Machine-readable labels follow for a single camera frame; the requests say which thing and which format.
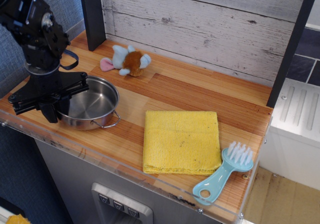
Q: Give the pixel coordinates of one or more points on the right dark shelf post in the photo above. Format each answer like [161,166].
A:
[296,34]

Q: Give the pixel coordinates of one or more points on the white ribbed cabinet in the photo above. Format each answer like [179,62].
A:
[292,143]

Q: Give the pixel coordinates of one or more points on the clear acrylic edge guard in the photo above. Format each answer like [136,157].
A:
[74,167]

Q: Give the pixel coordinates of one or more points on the light blue scrub brush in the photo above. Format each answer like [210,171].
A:
[236,158]

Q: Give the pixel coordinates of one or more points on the blue brown plush elephant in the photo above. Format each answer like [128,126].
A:
[127,60]

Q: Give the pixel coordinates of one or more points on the dark shelf post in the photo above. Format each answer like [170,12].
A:
[296,34]
[94,23]

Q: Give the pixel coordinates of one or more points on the yellow folded cloth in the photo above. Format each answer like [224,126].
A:
[181,142]

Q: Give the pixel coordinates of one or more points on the stainless steel pot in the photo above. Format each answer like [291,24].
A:
[93,108]

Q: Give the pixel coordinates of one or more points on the yellow black object bottom left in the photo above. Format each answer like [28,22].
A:
[10,214]

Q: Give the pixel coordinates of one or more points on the silver dispenser button panel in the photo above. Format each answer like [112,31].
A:
[116,208]

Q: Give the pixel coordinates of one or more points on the left dark shelf post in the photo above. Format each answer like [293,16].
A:
[94,23]

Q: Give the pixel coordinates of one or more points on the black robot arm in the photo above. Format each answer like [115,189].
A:
[42,40]

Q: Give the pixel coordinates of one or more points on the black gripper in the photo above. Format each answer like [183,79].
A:
[49,93]

